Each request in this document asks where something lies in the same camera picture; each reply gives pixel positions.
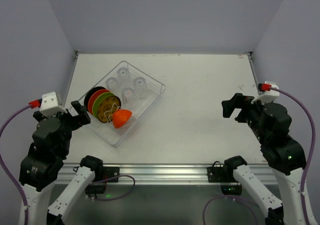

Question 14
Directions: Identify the orange plate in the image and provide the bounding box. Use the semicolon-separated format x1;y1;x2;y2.
87;88;110;115

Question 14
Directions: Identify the black plate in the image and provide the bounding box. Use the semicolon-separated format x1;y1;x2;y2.
83;86;105;110

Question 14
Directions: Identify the green plate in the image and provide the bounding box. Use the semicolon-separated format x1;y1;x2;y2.
92;92;114;119

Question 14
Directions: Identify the yellow patterned plate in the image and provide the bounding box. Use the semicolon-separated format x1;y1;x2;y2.
97;95;121;123

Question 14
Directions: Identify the orange bowl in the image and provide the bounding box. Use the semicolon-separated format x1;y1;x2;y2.
112;109;132;129

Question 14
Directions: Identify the clear cup front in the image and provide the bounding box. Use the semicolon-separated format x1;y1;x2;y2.
121;87;135;109

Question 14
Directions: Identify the clear cup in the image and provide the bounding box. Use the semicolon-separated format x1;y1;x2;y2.
121;87;135;109
133;76;148;99
105;77;120;94
117;67;131;86

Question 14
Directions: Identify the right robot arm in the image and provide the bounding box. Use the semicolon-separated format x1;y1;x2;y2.
221;93;317;225

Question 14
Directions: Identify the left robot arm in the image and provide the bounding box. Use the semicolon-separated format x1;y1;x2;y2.
19;101;103;225

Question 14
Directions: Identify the clear cup left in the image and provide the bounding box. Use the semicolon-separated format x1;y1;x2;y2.
105;77;120;94

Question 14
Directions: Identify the clear cup back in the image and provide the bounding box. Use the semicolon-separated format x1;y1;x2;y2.
117;67;131;86

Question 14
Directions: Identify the clear cup right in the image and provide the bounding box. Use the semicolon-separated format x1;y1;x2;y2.
133;76;148;99

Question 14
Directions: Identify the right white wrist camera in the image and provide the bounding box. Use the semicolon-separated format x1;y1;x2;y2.
251;81;280;104

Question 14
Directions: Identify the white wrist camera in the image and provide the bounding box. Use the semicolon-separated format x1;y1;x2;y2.
251;81;280;104
39;91;67;117

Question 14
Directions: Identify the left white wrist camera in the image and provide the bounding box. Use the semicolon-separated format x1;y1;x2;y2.
39;91;67;117

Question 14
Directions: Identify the clear wire dish rack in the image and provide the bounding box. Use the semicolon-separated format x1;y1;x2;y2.
79;61;166;146

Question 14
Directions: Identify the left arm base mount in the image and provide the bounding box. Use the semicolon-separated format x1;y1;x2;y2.
84;166;120;197

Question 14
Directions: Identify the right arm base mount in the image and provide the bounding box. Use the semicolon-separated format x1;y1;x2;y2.
207;161;243;196

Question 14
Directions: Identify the aluminium rail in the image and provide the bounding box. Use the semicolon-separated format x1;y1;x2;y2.
53;162;281;186

